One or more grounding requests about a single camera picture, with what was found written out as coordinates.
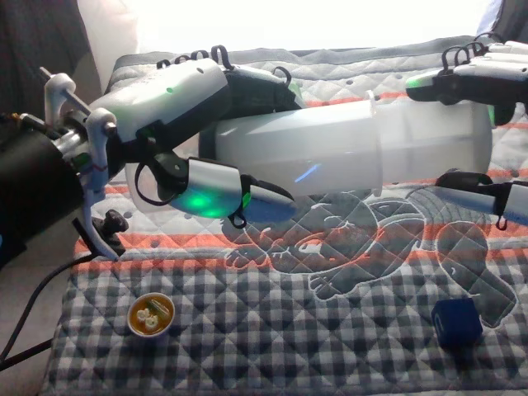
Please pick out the dark blue object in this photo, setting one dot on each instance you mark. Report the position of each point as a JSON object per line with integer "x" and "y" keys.
{"x": 509, "y": 18}

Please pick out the black clamp mount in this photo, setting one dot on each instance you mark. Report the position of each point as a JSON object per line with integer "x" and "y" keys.
{"x": 111, "y": 224}

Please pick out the dark grey fabric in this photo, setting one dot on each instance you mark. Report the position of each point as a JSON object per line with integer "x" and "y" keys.
{"x": 37, "y": 45}

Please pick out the blue cube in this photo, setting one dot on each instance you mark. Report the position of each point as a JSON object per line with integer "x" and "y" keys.
{"x": 457, "y": 322}

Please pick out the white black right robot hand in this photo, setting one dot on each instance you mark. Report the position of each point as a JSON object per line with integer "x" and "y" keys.
{"x": 486, "y": 78}

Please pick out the toy soup bowl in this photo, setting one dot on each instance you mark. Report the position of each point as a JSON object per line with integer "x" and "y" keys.
{"x": 150, "y": 314}

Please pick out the grey quilt with bear print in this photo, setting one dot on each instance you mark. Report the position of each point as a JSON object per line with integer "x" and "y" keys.
{"x": 288, "y": 330}

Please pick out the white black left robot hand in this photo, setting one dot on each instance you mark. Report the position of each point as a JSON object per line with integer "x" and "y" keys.
{"x": 165, "y": 103}

